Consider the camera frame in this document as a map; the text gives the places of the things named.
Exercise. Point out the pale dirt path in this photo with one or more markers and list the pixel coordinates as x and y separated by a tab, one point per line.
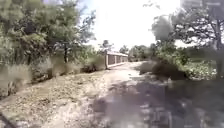
111	87

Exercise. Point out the row of distant trees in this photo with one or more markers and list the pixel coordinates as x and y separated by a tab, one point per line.
140	52

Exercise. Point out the green bushes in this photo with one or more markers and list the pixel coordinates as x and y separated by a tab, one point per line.
166	69

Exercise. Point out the dry grass verge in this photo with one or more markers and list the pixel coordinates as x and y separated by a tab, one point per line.
43	96

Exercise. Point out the group of green trees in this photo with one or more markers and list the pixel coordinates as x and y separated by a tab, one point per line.
200	26
33	30

